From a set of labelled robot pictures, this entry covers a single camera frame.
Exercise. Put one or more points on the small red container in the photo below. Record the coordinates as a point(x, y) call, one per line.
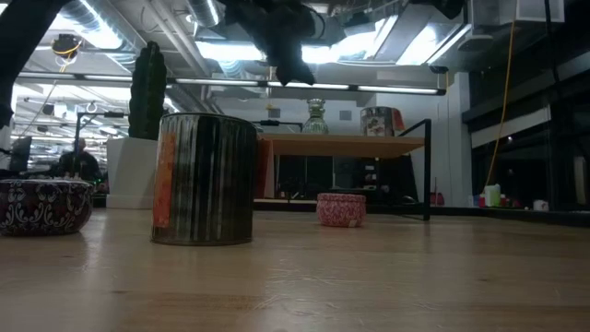
point(481, 201)

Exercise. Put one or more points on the long linear ceiling light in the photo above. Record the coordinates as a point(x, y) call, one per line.
point(396, 89)

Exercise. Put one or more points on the pale green bottle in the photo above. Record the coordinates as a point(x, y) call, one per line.
point(492, 196)

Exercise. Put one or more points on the dark red patterned bowl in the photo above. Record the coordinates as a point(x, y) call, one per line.
point(43, 207)

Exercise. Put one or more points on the pink patterned tin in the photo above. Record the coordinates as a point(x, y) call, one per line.
point(341, 209)

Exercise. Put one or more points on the silver can floral label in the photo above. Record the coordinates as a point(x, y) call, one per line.
point(378, 122)

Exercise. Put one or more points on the silver can orange label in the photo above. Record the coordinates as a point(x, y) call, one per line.
point(203, 180)

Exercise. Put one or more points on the person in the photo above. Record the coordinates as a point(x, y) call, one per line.
point(83, 166)

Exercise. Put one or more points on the green glass candlestick holder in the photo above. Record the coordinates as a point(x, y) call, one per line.
point(315, 124)

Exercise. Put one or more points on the wooden shelf black legs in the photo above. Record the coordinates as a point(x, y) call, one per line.
point(341, 145)

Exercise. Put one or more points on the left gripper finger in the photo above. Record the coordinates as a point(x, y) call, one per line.
point(295, 67)

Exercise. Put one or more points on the green cactus plant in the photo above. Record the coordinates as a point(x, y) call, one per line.
point(147, 92)

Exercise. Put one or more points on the black metal stand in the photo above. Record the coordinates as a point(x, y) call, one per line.
point(114, 114)
point(269, 122)

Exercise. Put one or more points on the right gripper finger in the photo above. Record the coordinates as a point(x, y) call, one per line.
point(442, 5)

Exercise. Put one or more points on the white cup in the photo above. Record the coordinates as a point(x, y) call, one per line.
point(541, 205)

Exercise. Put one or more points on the black monitor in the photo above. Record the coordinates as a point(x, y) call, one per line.
point(20, 154)

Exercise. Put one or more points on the black aluminium rig frame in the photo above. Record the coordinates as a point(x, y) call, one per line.
point(530, 216)

